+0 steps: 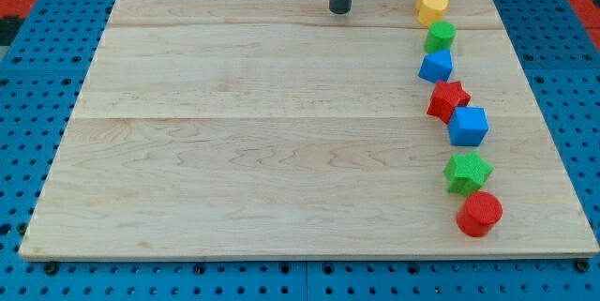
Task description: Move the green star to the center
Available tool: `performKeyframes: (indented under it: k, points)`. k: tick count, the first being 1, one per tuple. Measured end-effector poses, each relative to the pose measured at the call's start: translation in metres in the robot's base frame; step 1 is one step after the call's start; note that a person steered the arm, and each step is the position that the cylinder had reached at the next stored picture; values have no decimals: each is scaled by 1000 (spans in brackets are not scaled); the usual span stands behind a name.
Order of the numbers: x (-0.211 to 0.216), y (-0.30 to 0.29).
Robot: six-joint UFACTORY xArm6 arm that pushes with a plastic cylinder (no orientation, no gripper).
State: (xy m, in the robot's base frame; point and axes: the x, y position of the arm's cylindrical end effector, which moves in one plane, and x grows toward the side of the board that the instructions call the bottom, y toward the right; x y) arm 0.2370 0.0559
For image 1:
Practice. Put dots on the green star block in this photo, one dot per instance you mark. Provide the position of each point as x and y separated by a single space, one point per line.
466 173

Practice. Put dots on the red star block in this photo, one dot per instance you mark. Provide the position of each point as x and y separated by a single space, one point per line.
445 98

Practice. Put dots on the red cylinder block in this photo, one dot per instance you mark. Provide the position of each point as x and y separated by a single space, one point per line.
480 212

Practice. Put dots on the blue cube block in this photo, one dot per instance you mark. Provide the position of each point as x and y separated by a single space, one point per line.
468 126

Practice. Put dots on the yellow heart block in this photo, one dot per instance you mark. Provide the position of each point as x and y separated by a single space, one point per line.
431 11

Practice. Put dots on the green cylinder block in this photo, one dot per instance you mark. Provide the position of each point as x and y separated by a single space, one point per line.
440 35

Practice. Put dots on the light wooden board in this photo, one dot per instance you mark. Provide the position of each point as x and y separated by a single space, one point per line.
256 130

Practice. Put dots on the blue triangle block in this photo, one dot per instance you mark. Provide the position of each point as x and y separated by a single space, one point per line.
437 66

